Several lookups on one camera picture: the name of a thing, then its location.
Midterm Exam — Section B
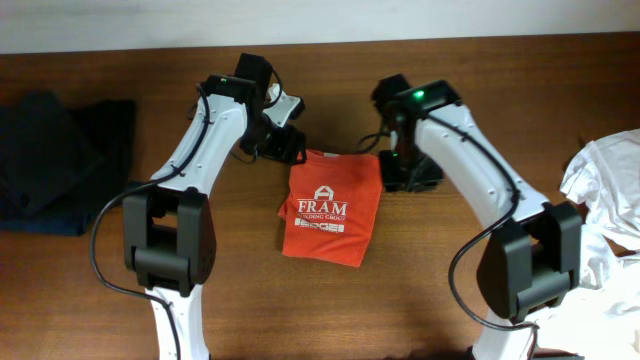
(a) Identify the folded dark navy garment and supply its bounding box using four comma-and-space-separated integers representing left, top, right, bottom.
1, 91, 137, 236

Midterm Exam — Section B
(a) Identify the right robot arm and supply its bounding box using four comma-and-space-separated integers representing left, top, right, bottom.
371, 74, 582, 359

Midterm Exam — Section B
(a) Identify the red printed t-shirt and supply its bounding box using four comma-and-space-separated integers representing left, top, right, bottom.
278, 150, 383, 268

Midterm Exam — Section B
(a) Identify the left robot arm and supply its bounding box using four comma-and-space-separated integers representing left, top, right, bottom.
123, 53, 306, 359

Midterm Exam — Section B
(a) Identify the white t-shirt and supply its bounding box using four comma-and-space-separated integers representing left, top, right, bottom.
536, 129, 639, 360

